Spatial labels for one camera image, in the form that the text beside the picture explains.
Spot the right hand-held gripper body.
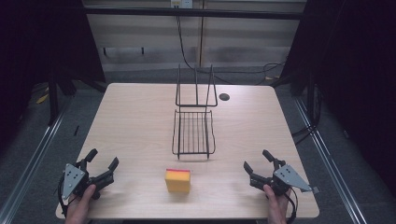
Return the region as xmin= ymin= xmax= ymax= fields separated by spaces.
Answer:
xmin=270 ymin=159 xmax=320 ymax=198

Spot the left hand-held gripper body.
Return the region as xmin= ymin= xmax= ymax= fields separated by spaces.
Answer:
xmin=59 ymin=158 xmax=101 ymax=201

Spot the black wire rack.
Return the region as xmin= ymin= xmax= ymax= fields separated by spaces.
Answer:
xmin=171 ymin=63 xmax=219 ymax=161

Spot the yellow sponge with red top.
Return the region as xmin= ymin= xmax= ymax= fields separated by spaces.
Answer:
xmin=164 ymin=168 xmax=191 ymax=194

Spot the person's left hand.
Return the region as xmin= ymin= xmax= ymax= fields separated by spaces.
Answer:
xmin=64 ymin=184 xmax=98 ymax=224

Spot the person's right hand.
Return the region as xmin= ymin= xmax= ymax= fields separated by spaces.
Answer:
xmin=262 ymin=184 xmax=292 ymax=224

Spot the black metal stand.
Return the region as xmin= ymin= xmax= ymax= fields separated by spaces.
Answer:
xmin=47 ymin=74 xmax=61 ymax=127
xmin=305 ymin=74 xmax=323 ymax=129

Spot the yellow tape strip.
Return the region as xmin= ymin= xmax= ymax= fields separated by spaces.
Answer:
xmin=35 ymin=92 xmax=50 ymax=105

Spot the black curtain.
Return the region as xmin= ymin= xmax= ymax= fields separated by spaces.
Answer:
xmin=279 ymin=0 xmax=396 ymax=190
xmin=0 ymin=0 xmax=106 ymax=150

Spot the black horizontal metal bar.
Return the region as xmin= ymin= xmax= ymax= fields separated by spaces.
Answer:
xmin=83 ymin=7 xmax=305 ymax=21

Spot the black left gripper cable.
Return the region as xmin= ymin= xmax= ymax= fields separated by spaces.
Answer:
xmin=57 ymin=174 xmax=71 ymax=219

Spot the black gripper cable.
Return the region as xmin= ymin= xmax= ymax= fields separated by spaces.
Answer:
xmin=57 ymin=174 xmax=71 ymax=219
xmin=284 ymin=188 xmax=299 ymax=224

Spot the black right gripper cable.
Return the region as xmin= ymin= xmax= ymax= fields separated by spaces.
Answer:
xmin=284 ymin=188 xmax=299 ymax=224

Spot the black cable bundle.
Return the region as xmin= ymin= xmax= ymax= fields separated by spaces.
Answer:
xmin=290 ymin=123 xmax=319 ymax=147

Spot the aluminium floor rail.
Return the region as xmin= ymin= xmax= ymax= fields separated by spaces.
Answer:
xmin=292 ymin=95 xmax=370 ymax=224
xmin=0 ymin=102 xmax=75 ymax=224

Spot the long black floor cable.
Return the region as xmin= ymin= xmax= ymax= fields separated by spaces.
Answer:
xmin=175 ymin=7 xmax=288 ymax=87

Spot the white wall socket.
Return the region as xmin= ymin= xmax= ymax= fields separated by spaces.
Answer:
xmin=169 ymin=0 xmax=194 ymax=9

